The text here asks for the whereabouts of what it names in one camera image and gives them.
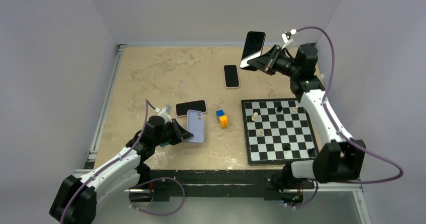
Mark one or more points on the black chess piece corner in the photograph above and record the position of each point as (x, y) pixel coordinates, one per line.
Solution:
(311, 151)

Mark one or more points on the white chess piece lower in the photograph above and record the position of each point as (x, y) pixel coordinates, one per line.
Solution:
(260, 132)

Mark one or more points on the black phone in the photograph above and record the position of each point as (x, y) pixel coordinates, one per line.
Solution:
(253, 46)

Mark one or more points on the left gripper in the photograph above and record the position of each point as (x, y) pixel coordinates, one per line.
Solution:
(183, 134)

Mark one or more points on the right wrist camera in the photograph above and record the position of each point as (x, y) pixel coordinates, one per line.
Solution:
(288, 39)

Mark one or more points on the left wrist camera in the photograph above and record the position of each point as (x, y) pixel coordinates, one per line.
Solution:
(164, 112)

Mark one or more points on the blue and orange block toy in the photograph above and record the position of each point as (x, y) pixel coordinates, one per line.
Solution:
(222, 118)

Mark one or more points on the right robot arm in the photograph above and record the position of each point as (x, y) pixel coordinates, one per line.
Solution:
(341, 157)

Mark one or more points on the white chess piece left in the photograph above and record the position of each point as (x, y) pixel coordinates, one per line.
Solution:
(254, 117)

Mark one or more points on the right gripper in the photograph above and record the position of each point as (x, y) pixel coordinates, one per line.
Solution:
(267, 62)

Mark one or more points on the black chess piece lower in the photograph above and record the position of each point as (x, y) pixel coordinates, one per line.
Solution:
(286, 147)

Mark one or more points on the chessboard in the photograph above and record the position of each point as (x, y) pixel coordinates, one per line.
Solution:
(286, 127)

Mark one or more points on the black base frame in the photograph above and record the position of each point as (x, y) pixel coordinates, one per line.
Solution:
(266, 184)

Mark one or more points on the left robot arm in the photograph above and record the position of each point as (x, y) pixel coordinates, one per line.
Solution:
(80, 198)

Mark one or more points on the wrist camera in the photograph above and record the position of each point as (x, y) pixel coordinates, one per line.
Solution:
(288, 39)
(164, 112)

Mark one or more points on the lilac phone case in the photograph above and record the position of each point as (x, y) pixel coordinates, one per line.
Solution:
(195, 125)

